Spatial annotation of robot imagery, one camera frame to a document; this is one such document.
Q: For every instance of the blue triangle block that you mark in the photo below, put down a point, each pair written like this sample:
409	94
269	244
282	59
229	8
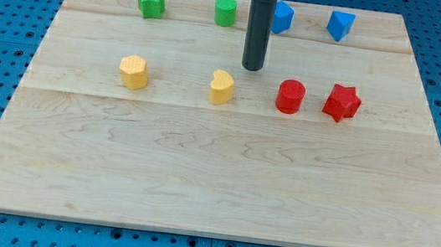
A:
340	24

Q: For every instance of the yellow heart block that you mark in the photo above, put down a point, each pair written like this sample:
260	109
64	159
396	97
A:
222	87

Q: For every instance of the wooden board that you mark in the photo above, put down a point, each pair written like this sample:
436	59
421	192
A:
77	145

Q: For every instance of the red cylinder block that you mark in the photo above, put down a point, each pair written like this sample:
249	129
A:
290	96

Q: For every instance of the yellow hexagon block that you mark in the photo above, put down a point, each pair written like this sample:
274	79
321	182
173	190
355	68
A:
134	73

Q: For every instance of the green cylinder block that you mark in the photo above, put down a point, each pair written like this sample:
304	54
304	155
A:
225	12

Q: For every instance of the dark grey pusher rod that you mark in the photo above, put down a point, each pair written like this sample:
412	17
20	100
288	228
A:
261	16

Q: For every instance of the red star block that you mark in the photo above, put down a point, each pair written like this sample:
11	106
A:
343	102

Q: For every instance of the blue cube block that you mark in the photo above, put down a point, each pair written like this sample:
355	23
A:
283	15

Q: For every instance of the green star block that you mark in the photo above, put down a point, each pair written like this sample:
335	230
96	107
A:
151	8

